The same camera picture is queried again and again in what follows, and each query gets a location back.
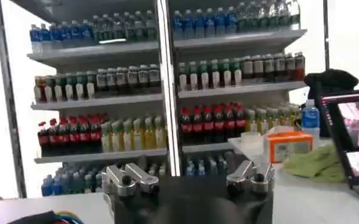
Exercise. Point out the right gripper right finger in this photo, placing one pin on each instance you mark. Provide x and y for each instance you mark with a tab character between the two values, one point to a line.
252	173

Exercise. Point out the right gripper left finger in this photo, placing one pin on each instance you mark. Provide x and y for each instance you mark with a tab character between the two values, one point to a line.
127	178

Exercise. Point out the clear plastic container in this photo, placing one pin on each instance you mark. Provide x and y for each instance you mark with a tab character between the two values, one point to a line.
250	138

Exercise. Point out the orange tissue box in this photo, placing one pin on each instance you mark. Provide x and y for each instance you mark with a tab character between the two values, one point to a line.
289	146

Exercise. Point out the white desk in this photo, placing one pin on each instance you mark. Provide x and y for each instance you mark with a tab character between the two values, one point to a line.
304	198

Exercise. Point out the green cloth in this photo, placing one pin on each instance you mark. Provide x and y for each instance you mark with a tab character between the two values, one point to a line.
316	165

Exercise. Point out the blue label water bottle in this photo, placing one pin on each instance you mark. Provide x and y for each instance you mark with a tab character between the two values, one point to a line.
310	120

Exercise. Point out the shelf rack with bottles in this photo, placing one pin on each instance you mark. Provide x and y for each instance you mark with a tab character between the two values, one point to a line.
100	100
234	79

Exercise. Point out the black laptop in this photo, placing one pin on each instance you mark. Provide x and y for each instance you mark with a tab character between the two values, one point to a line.
350	137

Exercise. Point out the thin black pole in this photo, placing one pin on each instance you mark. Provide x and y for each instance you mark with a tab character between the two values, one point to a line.
10	100

